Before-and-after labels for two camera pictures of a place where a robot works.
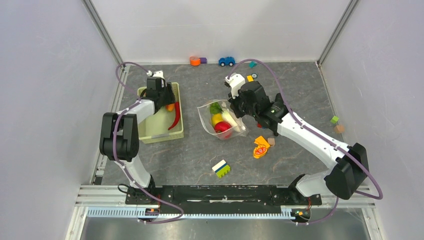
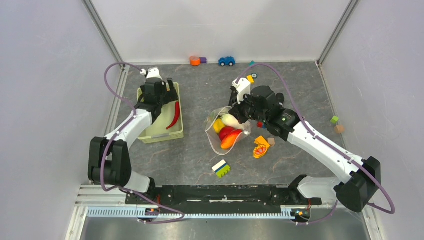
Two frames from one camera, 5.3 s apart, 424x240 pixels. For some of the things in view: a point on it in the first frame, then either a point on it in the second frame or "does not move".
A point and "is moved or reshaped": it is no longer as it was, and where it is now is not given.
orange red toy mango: x=170 y=107 → x=229 y=140
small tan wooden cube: x=339 y=128 does not move
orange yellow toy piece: x=261 y=149 does not move
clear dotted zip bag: x=222 y=120 is moved or reshaped
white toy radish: x=227 y=116 is moved or reshaped
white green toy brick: x=221 y=168 does not move
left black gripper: x=170 y=98 does not move
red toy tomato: x=221 y=126 is moved or reshaped
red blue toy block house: x=259 y=126 does not move
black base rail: x=195 y=199 does not move
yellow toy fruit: x=216 y=118 → x=218 y=125
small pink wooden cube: x=271 y=141 does not move
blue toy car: x=227 y=61 does not move
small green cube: x=334 y=119 does not move
